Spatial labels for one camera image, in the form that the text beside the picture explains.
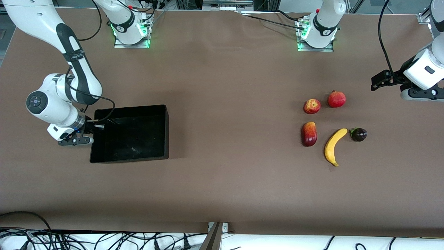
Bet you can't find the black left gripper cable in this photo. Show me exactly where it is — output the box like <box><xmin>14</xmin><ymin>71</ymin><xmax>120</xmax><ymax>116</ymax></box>
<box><xmin>378</xmin><ymin>0</ymin><xmax>396</xmax><ymax>75</ymax></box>

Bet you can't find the red pomegranate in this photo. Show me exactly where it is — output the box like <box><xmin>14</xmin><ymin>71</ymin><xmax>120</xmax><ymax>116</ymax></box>
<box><xmin>328</xmin><ymin>90</ymin><xmax>347</xmax><ymax>108</ymax></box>

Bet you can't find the red yellow mango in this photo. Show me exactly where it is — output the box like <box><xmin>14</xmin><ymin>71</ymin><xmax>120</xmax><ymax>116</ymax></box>
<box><xmin>301</xmin><ymin>122</ymin><xmax>318</xmax><ymax>147</ymax></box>

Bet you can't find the yellow banana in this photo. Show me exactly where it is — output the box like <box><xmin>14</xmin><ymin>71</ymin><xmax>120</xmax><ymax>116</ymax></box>
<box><xmin>324</xmin><ymin>128</ymin><xmax>348</xmax><ymax>167</ymax></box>

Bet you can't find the white power strip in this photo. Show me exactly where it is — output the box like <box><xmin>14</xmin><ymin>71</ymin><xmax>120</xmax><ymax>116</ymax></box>
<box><xmin>202</xmin><ymin>0</ymin><xmax>254</xmax><ymax>11</ymax></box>

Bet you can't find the dark purple mangosteen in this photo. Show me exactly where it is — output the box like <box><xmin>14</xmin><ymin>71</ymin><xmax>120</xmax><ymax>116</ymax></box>
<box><xmin>349</xmin><ymin>127</ymin><xmax>368</xmax><ymax>142</ymax></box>

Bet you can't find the thin black cable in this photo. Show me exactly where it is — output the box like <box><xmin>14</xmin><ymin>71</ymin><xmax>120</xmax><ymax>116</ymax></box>
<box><xmin>239</xmin><ymin>10</ymin><xmax>306</xmax><ymax>30</ymax></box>

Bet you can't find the small metal bracket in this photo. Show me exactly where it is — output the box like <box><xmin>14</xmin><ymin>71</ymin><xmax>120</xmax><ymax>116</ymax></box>
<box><xmin>207</xmin><ymin>222</ymin><xmax>229</xmax><ymax>234</ymax></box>

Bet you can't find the white cloth sheet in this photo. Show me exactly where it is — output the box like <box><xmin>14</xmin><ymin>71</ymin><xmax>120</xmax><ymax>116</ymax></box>
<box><xmin>0</xmin><ymin>232</ymin><xmax>444</xmax><ymax>250</ymax></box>

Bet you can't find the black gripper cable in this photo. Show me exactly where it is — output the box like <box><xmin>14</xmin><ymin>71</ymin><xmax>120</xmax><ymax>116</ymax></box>
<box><xmin>64</xmin><ymin>68</ymin><xmax>116</xmax><ymax>123</ymax></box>
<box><xmin>378</xmin><ymin>0</ymin><xmax>396</xmax><ymax>75</ymax></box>

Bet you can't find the black looped cable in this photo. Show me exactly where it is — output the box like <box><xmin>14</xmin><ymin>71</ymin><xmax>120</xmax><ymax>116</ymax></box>
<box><xmin>0</xmin><ymin>211</ymin><xmax>52</xmax><ymax>231</ymax></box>

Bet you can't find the metal base plate green light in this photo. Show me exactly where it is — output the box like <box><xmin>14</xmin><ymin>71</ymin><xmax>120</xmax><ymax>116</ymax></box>
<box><xmin>297</xmin><ymin>17</ymin><xmax>334</xmax><ymax>52</ymax></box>
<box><xmin>114</xmin><ymin>14</ymin><xmax>151</xmax><ymax>49</ymax></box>

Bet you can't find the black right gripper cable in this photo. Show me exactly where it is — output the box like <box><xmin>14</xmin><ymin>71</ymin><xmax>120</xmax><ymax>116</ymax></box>
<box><xmin>64</xmin><ymin>68</ymin><xmax>116</xmax><ymax>123</ymax></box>

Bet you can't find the red apple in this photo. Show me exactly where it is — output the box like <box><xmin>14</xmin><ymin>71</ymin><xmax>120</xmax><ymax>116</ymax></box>
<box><xmin>303</xmin><ymin>99</ymin><xmax>321</xmax><ymax>115</ymax></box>

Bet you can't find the black plastic box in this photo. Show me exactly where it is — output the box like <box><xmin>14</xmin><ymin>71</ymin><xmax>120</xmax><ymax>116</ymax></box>
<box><xmin>89</xmin><ymin>105</ymin><xmax>170</xmax><ymax>164</ymax></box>

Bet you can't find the dark metal bar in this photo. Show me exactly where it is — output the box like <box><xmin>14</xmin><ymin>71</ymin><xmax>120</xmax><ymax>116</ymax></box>
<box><xmin>199</xmin><ymin>222</ymin><xmax>222</xmax><ymax>250</ymax></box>

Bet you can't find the aluminium frame profile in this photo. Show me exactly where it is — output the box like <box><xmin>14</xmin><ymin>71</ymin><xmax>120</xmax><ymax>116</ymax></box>
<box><xmin>418</xmin><ymin>0</ymin><xmax>434</xmax><ymax>25</ymax></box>

